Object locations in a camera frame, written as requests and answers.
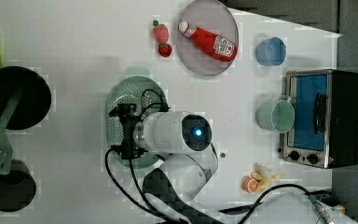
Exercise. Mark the green plastic spatula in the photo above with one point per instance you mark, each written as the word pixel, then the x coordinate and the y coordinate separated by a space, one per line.
pixel 5 146

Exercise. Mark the metal cable connector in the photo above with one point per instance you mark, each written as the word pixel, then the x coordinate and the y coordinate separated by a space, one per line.
pixel 320 210

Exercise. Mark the dark red toy strawberry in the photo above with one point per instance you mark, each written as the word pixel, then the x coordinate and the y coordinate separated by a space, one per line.
pixel 164 50

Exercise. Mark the light green mug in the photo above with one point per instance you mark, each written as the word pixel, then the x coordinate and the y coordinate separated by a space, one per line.
pixel 276 114

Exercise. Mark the red ketchup bottle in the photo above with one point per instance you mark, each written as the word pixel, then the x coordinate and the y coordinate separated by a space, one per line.
pixel 213 45

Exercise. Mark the black frying pan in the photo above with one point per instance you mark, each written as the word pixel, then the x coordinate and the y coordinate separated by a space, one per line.
pixel 35 100

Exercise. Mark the pale pink toy strawberry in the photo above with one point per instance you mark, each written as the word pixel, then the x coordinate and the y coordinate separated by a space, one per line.
pixel 161 33

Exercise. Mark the black toaster oven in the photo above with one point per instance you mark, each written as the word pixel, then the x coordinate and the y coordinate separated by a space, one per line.
pixel 325 131

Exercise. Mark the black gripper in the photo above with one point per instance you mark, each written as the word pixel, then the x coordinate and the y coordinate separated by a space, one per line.
pixel 127 149

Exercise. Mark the toy peeled banana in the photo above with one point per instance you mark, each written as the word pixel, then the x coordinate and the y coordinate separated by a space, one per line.
pixel 264 177

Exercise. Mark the blue plastic cup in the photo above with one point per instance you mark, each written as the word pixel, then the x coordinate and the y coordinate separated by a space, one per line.
pixel 271 52

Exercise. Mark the toy orange slice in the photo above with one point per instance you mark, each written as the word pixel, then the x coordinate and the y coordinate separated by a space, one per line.
pixel 250 184

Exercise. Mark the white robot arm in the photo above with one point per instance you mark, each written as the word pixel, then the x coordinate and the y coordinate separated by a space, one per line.
pixel 184 142

